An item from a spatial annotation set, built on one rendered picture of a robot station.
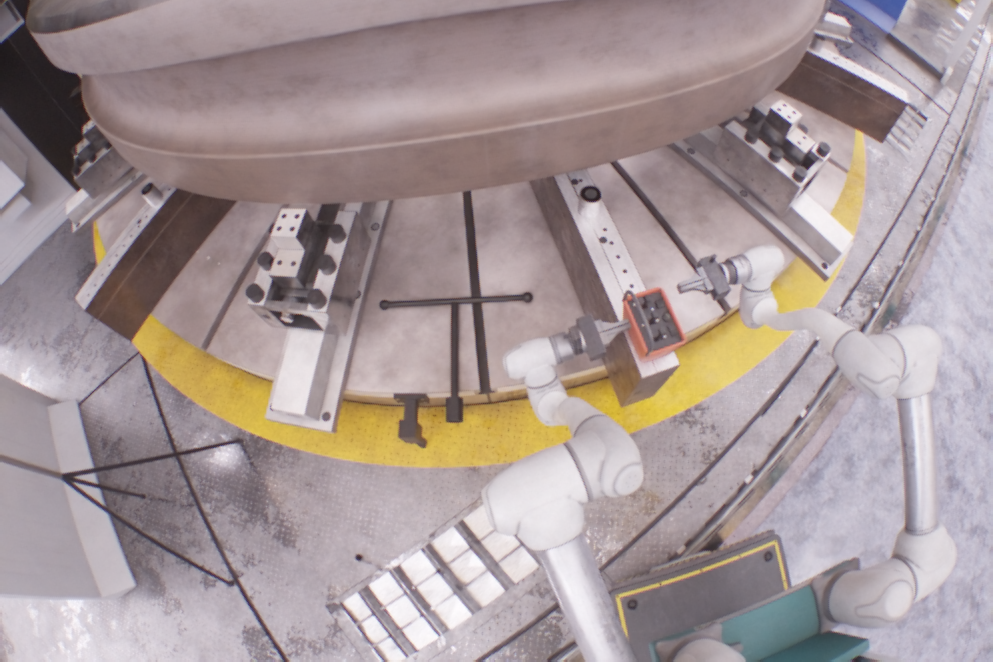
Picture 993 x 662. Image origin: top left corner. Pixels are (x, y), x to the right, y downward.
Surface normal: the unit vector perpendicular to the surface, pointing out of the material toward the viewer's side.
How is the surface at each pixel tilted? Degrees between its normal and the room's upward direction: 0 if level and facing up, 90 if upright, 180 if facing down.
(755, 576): 0
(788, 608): 0
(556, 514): 22
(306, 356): 0
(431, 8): 90
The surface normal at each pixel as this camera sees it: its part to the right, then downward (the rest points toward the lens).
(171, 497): -0.06, -0.47
